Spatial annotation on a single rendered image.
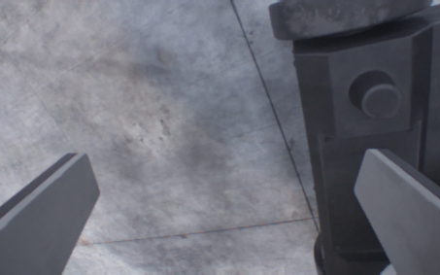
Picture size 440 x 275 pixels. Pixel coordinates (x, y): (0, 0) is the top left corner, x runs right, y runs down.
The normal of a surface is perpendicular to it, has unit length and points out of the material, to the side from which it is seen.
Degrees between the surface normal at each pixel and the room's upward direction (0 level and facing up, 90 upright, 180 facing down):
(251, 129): 0
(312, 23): 30
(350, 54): 0
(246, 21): 0
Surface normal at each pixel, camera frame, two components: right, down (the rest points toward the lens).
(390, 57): -0.24, 0.48
